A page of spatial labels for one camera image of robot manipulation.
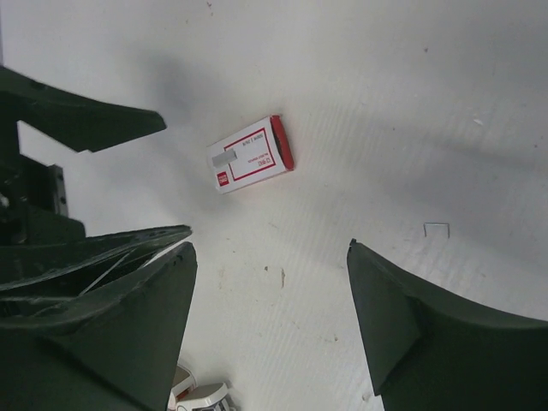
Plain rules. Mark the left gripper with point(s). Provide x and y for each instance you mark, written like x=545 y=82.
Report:
x=34 y=209

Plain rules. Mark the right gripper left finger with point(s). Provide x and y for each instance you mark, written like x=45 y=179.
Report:
x=113 y=348

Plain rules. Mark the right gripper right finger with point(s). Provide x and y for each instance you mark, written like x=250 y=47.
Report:
x=429 y=349

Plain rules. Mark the pink white stapler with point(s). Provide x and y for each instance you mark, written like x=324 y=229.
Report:
x=183 y=383

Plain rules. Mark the loose single staple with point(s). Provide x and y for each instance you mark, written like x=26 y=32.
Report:
x=427 y=226

